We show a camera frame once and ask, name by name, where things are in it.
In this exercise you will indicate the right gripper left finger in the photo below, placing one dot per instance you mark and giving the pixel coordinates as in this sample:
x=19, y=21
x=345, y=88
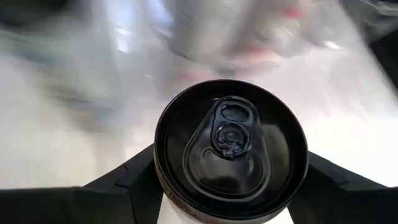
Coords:
x=77, y=205

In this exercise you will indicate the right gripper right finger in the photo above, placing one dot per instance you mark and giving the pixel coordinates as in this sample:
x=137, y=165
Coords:
x=348, y=205

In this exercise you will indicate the white can yellow band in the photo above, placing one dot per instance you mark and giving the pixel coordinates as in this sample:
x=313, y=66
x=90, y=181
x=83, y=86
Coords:
x=230, y=149

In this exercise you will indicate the black-capped vial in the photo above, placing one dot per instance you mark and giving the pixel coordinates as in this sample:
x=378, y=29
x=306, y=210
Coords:
x=248, y=37

